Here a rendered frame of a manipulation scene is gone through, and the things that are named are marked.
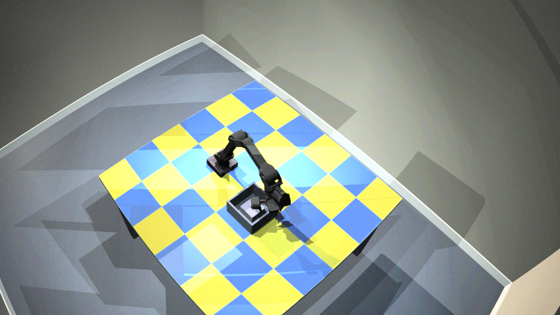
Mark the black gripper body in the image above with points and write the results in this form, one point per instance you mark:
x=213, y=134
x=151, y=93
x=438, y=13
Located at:
x=255, y=202

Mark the white square plate with hole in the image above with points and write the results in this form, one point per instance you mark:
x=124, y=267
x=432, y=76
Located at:
x=250, y=213

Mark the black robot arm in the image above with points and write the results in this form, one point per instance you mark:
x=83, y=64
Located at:
x=267, y=172

